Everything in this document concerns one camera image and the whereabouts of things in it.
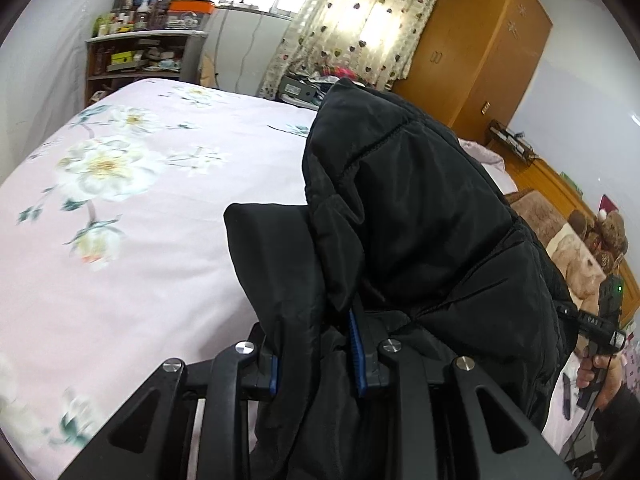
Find orange lidded storage box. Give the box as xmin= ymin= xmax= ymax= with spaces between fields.
xmin=167 ymin=0 xmax=217 ymax=31

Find heart-patterned curtain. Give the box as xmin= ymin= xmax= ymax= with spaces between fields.
xmin=257 ymin=0 xmax=448 ymax=103

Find person's right hand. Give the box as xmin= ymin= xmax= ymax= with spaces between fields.
xmin=575 ymin=346 xmax=627 ymax=412

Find black hooded padded jacket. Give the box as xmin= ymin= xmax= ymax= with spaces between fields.
xmin=222 ymin=77 xmax=581 ymax=480

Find small rack with bottles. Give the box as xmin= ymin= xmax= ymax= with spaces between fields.
xmin=487 ymin=120 xmax=537 ymax=162

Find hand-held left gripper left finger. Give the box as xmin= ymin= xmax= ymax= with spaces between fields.
xmin=57 ymin=340 xmax=281 ymax=480

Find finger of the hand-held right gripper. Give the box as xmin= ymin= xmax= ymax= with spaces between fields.
xmin=552 ymin=302 xmax=617 ymax=347

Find bed with floral pink sheet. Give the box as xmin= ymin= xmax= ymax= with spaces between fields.
xmin=0 ymin=77 xmax=640 ymax=480

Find group of bottles on shelf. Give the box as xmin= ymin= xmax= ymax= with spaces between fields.
xmin=95 ymin=0 xmax=168 ymax=37

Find pile of colourful clothes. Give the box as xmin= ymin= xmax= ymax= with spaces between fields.
xmin=300 ymin=62 xmax=362 ymax=87

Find brown plush bears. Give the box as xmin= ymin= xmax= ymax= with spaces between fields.
xmin=567 ymin=209 xmax=629 ymax=275

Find wooden headboard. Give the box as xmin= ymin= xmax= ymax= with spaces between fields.
xmin=487 ymin=132 xmax=640 ymax=283

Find wooden wardrobe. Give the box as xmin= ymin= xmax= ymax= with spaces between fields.
xmin=390 ymin=0 xmax=553 ymax=147

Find brown wooden shelf unit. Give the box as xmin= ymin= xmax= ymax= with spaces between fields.
xmin=84 ymin=30 xmax=208 ymax=107

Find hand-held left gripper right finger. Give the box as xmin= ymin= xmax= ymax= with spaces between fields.
xmin=347 ymin=307 xmax=573 ymax=480

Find black electronic box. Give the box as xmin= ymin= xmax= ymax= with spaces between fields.
xmin=277 ymin=75 xmax=322 ymax=107

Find person's right forearm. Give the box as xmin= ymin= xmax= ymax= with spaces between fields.
xmin=592 ymin=385 xmax=640 ymax=480

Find pink pillow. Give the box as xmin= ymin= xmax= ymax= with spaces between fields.
xmin=457 ymin=137 xmax=520 ymax=196

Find white refrigerator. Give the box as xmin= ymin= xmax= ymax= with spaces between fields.
xmin=180 ymin=2 xmax=296 ymax=98

